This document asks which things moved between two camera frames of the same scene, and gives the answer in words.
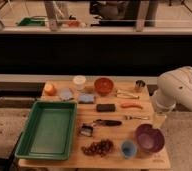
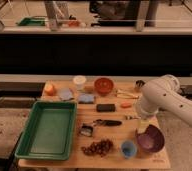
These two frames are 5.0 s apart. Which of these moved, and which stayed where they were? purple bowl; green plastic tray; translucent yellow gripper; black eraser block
Moved: translucent yellow gripper
Stayed: green plastic tray; black eraser block; purple bowl
